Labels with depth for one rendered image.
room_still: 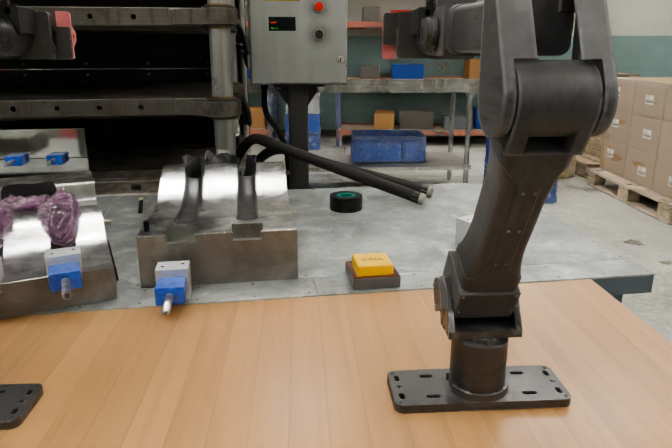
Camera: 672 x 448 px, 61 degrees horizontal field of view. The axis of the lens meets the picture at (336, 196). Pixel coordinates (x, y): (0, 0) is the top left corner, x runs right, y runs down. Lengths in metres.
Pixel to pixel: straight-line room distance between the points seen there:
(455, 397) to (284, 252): 0.41
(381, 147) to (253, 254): 3.75
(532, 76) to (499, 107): 0.03
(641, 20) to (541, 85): 7.90
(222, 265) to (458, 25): 0.55
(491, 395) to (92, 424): 0.43
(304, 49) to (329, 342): 1.15
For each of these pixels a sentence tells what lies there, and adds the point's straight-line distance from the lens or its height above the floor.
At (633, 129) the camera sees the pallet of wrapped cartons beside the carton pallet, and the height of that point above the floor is 0.55.
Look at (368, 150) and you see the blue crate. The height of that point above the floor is 0.36.
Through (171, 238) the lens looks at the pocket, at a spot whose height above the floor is 0.87.
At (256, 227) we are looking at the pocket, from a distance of 1.00.
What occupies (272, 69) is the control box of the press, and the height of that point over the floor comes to 1.12.
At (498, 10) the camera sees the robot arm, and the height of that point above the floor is 1.21.
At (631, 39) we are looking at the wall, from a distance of 8.31.
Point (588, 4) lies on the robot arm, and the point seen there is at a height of 1.22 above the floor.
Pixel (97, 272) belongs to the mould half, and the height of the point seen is 0.85.
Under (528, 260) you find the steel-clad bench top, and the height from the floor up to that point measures 0.80.
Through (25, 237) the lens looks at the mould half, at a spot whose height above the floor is 0.87.
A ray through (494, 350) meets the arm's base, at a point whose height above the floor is 0.87.
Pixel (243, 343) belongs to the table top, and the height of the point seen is 0.80.
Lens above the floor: 1.19
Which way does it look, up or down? 15 degrees down
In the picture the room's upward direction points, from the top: straight up
